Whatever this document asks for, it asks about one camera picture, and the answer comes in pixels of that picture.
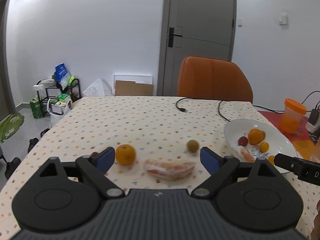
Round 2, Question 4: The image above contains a medium orange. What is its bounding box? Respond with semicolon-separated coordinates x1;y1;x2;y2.
116;144;136;166

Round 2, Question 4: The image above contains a red plum front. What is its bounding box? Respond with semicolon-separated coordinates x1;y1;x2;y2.
238;136;248;147

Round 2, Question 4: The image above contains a brown longan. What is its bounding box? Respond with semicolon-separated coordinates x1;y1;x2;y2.
187;140;200;153

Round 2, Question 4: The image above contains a large orange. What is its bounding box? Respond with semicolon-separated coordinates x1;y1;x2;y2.
247;128;266;145

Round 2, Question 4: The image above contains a small kumquat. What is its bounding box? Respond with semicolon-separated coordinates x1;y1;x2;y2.
259;141;269;153
267;155;274;166

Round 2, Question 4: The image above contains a peeled pomelo segment pale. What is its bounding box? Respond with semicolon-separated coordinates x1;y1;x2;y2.
237;146;255;163

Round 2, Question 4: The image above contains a small kumquat front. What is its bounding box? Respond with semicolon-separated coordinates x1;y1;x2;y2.
267;155;274;166

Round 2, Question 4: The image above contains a person right hand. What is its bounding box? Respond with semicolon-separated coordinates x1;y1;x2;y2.
311;200;320;240

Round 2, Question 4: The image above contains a red orange table mat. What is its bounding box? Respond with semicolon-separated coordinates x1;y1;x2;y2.
259;111;316;160

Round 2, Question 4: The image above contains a white ceramic plate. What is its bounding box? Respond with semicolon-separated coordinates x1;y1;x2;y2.
224;119;298;164

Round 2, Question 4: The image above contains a black power adapter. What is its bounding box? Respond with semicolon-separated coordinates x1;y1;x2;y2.
308;108;319;126

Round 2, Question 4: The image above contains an orange lidded plastic cup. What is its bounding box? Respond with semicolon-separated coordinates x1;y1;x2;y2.
279;98;307;134

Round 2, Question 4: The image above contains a floral tablecloth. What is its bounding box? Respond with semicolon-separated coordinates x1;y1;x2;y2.
0;95;320;240

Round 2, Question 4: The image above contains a white plastic bag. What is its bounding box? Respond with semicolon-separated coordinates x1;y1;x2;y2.
82;79;113;96

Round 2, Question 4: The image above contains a green shopping bag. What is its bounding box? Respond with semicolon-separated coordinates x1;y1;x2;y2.
29;98;43;119

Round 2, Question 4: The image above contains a cardboard sheet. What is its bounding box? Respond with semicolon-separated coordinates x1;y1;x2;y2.
114;80;153;96

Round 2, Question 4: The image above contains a black shoe rack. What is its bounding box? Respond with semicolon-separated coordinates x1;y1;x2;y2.
33;76;82;117

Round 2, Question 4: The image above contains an orange leather chair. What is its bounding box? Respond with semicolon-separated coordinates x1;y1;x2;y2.
177;56;253;103

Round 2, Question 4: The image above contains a green floor mat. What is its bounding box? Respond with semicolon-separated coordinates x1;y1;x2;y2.
1;113;24;144

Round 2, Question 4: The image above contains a blue plastic bag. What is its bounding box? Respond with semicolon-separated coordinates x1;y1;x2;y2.
55;63;71;89

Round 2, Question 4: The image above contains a white framed board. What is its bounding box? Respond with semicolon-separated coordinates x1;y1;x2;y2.
114;75;153;91

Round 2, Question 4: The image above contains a grey side door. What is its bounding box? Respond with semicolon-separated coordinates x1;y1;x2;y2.
0;0;16;120

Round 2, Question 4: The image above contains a grey main door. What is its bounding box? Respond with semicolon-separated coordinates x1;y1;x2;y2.
157;0;236;96

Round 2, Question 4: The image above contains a black usb cable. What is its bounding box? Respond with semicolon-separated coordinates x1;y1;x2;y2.
175;97;241;123

